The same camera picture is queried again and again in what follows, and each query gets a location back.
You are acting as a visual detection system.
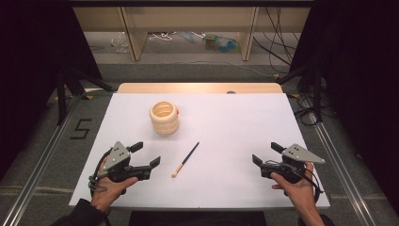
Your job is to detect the hanging black cables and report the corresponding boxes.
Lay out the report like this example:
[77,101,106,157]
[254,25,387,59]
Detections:
[252,7,314,75]

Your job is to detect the white table sheet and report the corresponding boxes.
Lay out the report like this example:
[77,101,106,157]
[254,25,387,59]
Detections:
[68,92,331,210]

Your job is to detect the black curtain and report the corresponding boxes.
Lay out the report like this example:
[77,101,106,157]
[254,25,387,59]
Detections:
[0,0,104,182]
[289,0,399,210]

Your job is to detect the cream ribbed cup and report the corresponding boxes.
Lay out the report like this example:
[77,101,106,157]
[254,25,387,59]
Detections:
[149,100,181,137]

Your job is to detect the black-handled makeup brush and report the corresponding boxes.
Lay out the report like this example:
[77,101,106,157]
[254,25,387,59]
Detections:
[170,141,200,179]

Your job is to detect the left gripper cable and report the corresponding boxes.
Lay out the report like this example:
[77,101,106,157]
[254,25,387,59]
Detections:
[88,150,113,202]

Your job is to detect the person's left hand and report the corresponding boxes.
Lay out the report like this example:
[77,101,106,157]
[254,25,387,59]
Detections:
[90,153,139,213]

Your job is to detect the white rope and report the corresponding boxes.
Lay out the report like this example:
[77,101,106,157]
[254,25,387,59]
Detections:
[148,31,177,42]

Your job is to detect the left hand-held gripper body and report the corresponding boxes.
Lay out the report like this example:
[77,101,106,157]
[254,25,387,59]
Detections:
[102,140,152,184]

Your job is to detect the clear plastic bag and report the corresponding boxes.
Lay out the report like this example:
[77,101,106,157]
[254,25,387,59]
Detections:
[109,31,131,54]

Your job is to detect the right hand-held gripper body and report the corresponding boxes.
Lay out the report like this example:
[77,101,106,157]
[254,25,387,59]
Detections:
[260,143,327,185]

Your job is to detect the person's right hand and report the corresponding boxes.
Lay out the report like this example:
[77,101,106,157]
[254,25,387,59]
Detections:
[270,161,318,218]

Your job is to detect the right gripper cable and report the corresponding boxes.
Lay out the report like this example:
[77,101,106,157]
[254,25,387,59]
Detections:
[264,159,325,203]

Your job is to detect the wooden shelf unit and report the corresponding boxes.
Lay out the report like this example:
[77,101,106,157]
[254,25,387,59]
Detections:
[72,6,312,62]

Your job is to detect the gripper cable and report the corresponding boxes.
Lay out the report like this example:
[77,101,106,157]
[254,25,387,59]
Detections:
[88,150,113,202]
[264,159,325,203]

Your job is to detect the black cables on floor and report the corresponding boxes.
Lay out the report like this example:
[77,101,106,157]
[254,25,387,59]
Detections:
[292,74,328,127]

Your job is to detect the colourful plastic toy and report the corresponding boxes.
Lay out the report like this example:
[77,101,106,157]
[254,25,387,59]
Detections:
[203,33,242,54]

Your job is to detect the aluminium rail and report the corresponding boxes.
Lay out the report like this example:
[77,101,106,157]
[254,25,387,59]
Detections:
[301,93,374,226]
[1,93,83,226]

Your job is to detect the black metal stand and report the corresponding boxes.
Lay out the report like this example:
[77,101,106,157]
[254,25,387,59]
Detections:
[56,66,117,126]
[276,61,325,123]

